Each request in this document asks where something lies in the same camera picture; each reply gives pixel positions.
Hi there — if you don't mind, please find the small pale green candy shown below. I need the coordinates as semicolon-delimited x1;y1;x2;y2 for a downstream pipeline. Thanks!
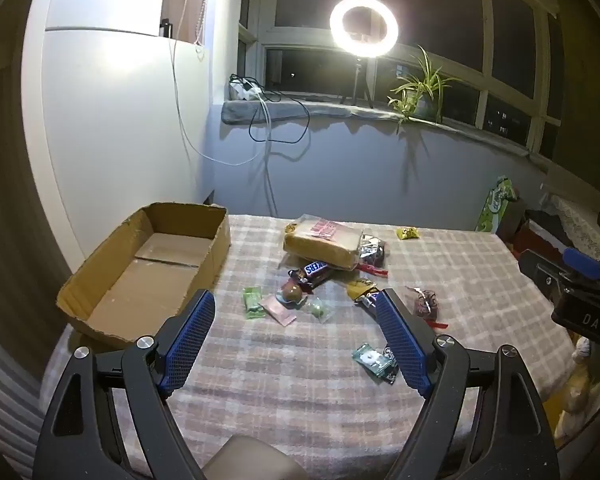
307;297;335;322

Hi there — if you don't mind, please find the brown chocolate bar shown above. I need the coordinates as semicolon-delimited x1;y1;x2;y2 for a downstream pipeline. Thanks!
287;260;332;292

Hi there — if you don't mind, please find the yellow brown snack packet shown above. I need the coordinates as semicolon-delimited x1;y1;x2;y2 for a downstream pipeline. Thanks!
347;280;381;303

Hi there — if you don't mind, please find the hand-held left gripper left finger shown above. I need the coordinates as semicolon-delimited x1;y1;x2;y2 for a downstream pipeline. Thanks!
32;289;216;480

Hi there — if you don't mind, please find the black light tripod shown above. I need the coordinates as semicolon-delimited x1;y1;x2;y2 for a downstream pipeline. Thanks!
337;57;376;108

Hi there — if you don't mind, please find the white cable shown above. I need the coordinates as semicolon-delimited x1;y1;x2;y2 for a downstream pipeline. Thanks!
157;0;271;166

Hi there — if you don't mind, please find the chocolate egg toy package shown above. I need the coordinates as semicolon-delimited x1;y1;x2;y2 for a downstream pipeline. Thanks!
277;280;309;309

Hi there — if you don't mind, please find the green candy packet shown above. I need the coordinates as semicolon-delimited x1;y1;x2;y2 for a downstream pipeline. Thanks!
243;286;265;320

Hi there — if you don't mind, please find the cardboard box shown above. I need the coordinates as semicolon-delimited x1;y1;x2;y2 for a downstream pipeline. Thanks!
55;202;231;353

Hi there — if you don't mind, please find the silver black wrapper red tail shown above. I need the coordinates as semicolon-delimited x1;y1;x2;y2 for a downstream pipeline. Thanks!
356;232;391;279

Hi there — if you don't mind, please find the clear red snack packet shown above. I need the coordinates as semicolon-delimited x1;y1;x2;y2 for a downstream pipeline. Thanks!
405;286;452;332

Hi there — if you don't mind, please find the ring light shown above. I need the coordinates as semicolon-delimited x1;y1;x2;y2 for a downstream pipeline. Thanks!
329;0;400;58

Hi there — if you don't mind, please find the bagged bread loaf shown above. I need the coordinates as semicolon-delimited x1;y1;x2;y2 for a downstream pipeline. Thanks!
282;214;365;271

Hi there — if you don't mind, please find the teal snack packet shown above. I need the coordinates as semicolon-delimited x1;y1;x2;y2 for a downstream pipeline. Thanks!
351;343;399;385

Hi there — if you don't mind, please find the green printed bag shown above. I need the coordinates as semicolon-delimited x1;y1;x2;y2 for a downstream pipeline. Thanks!
475;175;518;235

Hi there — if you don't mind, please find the potted spider plant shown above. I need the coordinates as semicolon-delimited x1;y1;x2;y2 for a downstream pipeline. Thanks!
386;45;463;133

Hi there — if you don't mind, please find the white lace cloth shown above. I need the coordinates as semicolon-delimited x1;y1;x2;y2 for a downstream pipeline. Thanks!
545;192;600;241

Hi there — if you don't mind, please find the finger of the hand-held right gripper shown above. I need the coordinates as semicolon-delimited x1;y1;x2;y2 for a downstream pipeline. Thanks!
519;250;600;304
564;247;600;280

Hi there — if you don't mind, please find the white power strip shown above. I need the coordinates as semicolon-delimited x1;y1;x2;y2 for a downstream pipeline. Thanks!
228;75;263;102

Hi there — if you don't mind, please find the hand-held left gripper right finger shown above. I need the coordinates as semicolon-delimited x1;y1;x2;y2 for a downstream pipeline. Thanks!
374;288;561;480

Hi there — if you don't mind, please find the beige stuffed toy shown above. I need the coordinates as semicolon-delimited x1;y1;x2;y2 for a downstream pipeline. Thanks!
552;337;600;443

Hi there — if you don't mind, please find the beige chair back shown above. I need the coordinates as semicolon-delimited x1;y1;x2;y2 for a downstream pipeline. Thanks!
200;435;308;480

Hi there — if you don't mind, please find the pink snack packet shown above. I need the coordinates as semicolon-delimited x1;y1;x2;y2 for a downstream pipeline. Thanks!
260;295;297;327

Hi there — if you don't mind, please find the black cable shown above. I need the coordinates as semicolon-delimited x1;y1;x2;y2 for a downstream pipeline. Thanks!
230;74;312;145

